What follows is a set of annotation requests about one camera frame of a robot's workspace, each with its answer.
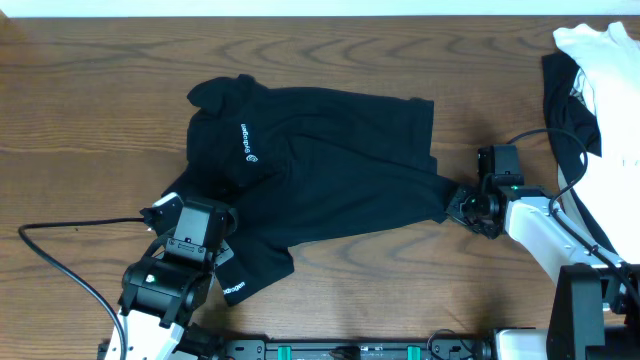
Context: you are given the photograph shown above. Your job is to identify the right camera cable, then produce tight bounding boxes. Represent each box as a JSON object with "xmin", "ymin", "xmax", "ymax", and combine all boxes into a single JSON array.
[{"xmin": 504, "ymin": 127, "xmax": 640, "ymax": 306}]

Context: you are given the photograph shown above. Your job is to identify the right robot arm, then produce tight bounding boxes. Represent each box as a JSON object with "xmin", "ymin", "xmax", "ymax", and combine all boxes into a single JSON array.
[{"xmin": 446, "ymin": 185, "xmax": 639, "ymax": 360}]

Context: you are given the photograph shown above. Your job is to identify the black garment in pile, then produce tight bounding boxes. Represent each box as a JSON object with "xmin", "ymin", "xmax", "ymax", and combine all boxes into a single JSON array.
[{"xmin": 542, "ymin": 52, "xmax": 601, "ymax": 182}]

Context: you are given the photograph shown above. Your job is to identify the left camera cable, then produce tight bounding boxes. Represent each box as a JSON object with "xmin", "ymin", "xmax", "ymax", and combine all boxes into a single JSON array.
[{"xmin": 18, "ymin": 216, "xmax": 149, "ymax": 360}]

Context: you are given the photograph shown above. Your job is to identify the camera cable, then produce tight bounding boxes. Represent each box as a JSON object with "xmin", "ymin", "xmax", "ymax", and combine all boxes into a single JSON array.
[
  {"xmin": 504, "ymin": 127, "xmax": 640, "ymax": 306},
  {"xmin": 18, "ymin": 216, "xmax": 149, "ymax": 360}
]

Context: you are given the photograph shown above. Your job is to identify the white garment pile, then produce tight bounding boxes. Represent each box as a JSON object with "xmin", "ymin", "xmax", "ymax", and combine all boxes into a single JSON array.
[{"xmin": 553, "ymin": 22, "xmax": 639, "ymax": 264}]

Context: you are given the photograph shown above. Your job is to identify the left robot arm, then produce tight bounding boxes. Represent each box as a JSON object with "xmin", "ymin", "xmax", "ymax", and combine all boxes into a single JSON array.
[{"xmin": 98, "ymin": 203, "xmax": 237, "ymax": 359}]

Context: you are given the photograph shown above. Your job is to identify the black logo t-shirt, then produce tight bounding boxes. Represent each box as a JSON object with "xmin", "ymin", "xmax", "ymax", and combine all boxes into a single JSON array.
[{"xmin": 170, "ymin": 75, "xmax": 457, "ymax": 306}]

